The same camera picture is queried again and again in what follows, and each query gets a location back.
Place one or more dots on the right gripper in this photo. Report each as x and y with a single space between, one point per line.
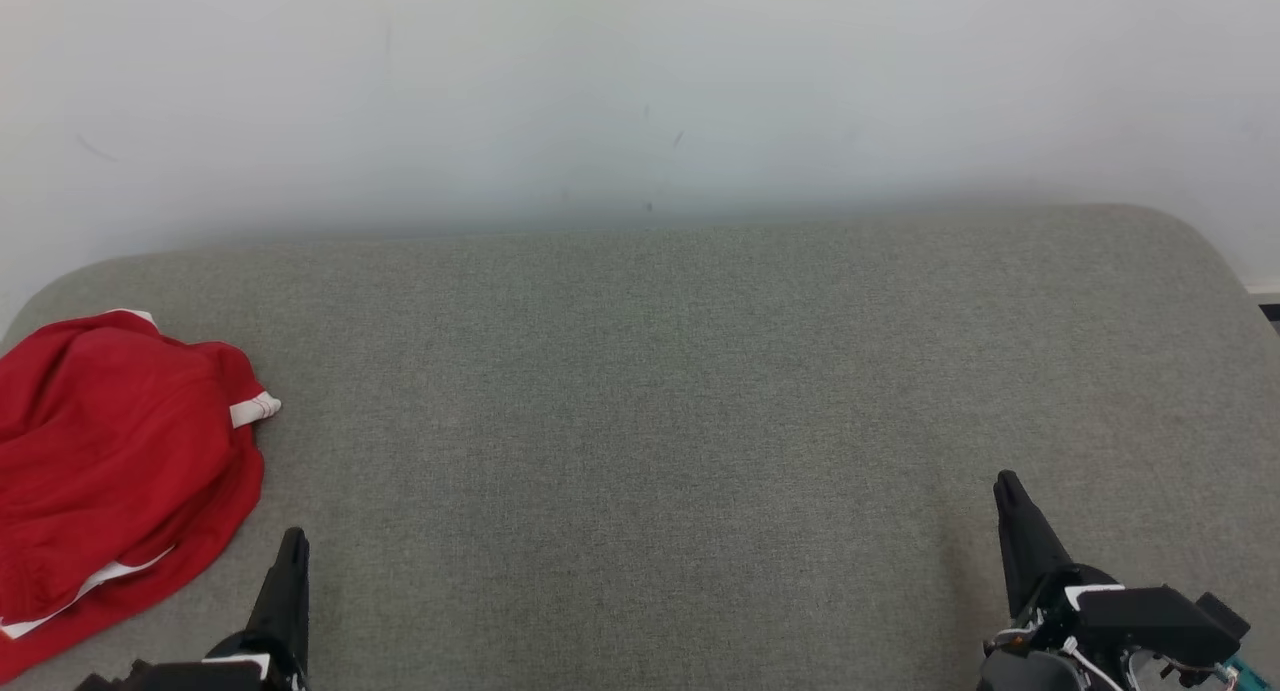
1045 616

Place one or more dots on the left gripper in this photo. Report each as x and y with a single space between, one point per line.
200 676

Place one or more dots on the red Bulls 23 shorts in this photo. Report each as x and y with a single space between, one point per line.
200 541

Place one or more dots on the red white-sleeved T-shirt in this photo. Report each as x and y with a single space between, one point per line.
110 421

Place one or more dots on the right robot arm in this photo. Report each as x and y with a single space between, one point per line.
1030 673

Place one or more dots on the grey fabric sofa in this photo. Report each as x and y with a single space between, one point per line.
640 421

